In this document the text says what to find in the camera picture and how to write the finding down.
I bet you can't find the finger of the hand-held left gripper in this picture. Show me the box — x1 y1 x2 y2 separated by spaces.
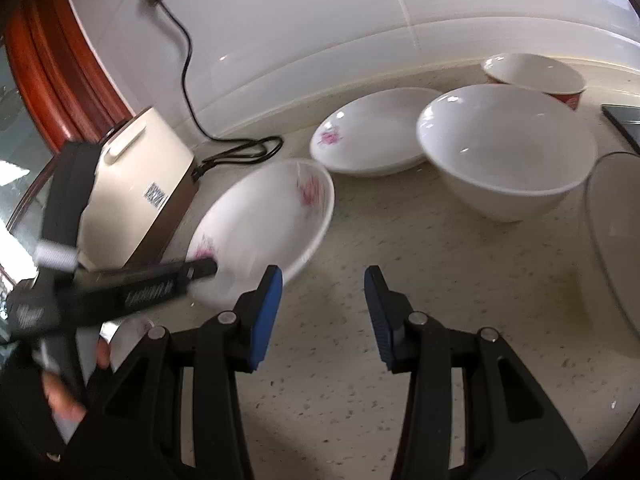
172 257 219 290

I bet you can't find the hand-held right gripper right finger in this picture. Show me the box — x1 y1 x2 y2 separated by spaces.
363 265 588 480

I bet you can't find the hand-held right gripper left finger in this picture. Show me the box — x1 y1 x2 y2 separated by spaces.
62 264 284 480

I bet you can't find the white floral plate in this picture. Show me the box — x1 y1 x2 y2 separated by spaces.
309 87 448 178
185 157 336 322
107 316 157 368

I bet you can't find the plain white bowl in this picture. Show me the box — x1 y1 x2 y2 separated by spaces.
416 83 599 224

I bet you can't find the person's left hand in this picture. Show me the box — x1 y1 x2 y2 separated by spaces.
42 337 112 426

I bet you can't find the cream rice cooker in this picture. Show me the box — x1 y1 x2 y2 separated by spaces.
75 106 201 273

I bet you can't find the red banded white bowl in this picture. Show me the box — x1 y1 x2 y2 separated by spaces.
481 52 587 112

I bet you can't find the black power cable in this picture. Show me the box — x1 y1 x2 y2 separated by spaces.
142 0 284 181

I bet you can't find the red wooden window frame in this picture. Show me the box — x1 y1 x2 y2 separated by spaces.
0 0 135 156

